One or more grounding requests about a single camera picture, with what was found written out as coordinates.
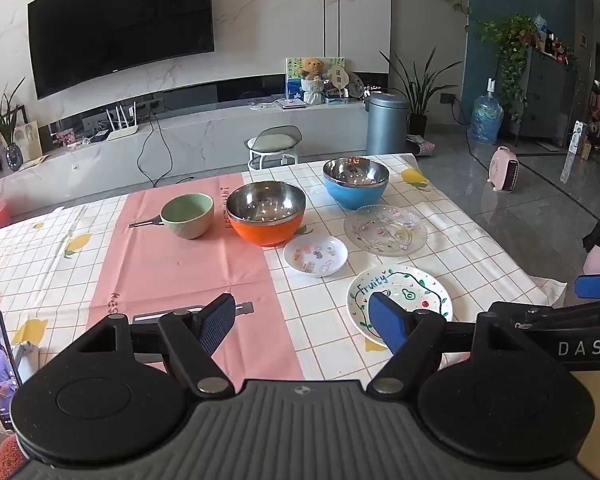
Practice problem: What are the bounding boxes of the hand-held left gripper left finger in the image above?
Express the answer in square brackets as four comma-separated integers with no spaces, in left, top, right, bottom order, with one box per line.
[73,293,238,397]

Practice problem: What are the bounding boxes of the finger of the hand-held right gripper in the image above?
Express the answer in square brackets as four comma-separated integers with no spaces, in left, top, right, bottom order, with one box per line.
[575,272,600,301]

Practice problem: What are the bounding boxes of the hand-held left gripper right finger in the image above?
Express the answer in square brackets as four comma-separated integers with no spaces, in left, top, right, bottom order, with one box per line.
[365,291,529,397]

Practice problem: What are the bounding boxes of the white fruit-painted plate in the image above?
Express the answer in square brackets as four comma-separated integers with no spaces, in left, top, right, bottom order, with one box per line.
[346,264,454,347]

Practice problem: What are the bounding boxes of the clear glass plate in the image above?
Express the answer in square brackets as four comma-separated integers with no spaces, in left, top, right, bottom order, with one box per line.
[343,204,428,256]

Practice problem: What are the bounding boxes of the small white sticker plate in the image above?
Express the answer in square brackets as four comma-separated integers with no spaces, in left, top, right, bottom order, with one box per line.
[283,234,349,278]

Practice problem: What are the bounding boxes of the orange steel-lined bowl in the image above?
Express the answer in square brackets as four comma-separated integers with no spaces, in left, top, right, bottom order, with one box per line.
[225,181,308,248]

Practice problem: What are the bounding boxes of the blue steel-lined bowl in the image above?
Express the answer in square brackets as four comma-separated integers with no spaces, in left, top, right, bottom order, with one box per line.
[323,157,390,211]

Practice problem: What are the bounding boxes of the pink table mat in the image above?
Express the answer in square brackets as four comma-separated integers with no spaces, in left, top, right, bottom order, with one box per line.
[87,180,307,384]

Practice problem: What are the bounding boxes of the green ceramic bowl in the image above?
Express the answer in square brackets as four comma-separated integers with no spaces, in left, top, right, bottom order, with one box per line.
[159,193,216,240]

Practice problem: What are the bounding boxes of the white upright box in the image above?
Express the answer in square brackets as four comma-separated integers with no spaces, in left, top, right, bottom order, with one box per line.
[562,120,589,184]

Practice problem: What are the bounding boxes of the pink space heater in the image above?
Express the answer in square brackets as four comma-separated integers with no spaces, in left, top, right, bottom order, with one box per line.
[487,145,520,194]

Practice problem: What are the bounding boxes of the lemon print checked tablecloth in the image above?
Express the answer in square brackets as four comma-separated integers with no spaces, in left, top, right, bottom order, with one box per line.
[0,152,569,431]

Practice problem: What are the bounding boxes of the patterned fabric slippers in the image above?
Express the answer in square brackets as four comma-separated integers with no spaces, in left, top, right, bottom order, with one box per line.
[407,134,437,157]

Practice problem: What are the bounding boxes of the round white stool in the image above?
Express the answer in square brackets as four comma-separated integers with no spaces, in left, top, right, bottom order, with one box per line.
[246,125,301,171]

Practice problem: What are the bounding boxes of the white marble media console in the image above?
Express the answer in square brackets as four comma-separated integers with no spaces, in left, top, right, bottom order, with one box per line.
[0,94,372,202]

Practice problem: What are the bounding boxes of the grey phone stand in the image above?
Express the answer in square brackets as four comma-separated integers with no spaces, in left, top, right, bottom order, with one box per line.
[12,339,41,387]

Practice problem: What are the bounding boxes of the dark grey cabinet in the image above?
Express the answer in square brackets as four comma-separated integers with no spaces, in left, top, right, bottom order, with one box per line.
[499,44,582,147]

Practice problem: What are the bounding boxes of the blue water jug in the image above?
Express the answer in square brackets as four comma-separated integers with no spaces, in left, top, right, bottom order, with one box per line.
[472,78,505,145]

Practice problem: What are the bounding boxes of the grey metal trash can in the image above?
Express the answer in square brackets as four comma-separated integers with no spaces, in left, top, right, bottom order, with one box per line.
[365,92,411,156]

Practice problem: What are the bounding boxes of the white wifi router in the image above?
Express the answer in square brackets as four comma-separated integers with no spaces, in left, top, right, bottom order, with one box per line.
[104,102,140,142]

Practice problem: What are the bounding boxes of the white flat device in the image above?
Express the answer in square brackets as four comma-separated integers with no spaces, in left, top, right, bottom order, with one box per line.
[249,98,307,111]

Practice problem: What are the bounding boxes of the tall leafy potted plant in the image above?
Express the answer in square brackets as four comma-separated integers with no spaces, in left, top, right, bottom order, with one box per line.
[379,47,462,137]

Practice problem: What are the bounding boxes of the white woven basket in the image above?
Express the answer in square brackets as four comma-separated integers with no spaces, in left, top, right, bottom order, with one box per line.
[300,78,326,106]

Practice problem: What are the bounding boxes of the red round cushion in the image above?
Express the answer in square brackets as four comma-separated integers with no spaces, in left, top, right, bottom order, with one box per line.
[0,432,32,480]

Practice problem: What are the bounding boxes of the round paper hand fan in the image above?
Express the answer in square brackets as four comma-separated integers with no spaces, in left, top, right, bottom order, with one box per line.
[326,63,351,99]

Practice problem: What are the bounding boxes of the trailing ivy plant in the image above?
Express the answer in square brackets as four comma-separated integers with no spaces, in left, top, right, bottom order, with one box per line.
[479,14,581,122]

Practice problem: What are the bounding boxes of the dark blue vase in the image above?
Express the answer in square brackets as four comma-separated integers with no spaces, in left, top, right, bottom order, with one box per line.
[4,142,24,173]

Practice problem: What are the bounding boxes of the brown teddy bear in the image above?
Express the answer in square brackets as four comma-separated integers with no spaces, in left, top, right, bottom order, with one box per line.
[300,57,327,81]

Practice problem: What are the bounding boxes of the green plant in vase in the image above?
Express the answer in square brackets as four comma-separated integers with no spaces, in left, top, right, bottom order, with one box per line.
[0,77,29,151]

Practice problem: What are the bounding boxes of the black utensil handle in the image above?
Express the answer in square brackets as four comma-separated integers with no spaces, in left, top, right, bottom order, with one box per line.
[128,214,164,230]

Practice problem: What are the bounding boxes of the black power cable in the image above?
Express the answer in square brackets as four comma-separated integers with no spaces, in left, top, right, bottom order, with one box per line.
[137,109,197,189]

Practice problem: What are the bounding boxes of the white photo frame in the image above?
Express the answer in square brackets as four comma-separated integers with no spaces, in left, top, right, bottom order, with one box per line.
[12,120,44,159]

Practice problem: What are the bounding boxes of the black wall television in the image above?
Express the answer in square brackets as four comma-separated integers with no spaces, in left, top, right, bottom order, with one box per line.
[27,0,216,101]

